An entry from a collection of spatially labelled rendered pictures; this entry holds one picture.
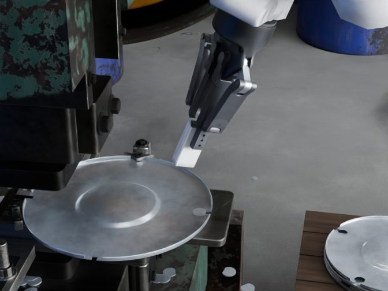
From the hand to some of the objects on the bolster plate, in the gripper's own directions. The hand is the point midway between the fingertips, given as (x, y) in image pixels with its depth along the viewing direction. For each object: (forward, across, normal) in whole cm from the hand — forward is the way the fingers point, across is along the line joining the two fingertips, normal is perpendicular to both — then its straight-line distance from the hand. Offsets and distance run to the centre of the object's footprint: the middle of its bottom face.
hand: (191, 142), depth 112 cm
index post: (+26, +25, -11) cm, 38 cm away
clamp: (+32, +2, +17) cm, 36 cm away
